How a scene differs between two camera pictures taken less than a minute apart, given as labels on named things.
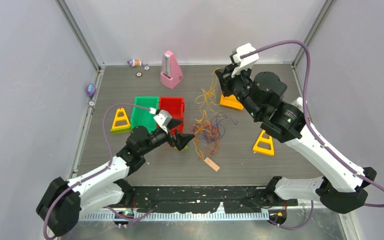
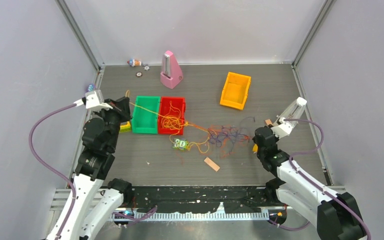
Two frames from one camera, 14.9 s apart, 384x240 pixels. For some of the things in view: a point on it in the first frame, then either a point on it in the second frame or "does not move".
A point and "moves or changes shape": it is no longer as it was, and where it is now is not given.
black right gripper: (226, 81) → (254, 139)
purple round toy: (91, 90) does not move
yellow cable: (200, 127) moves or changes shape
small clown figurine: (133, 62) does not move
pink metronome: (171, 76) does not move
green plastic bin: (142, 117) does not move
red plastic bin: (175, 106) does not move
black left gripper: (181, 140) → (121, 106)
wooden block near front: (215, 167) does not move
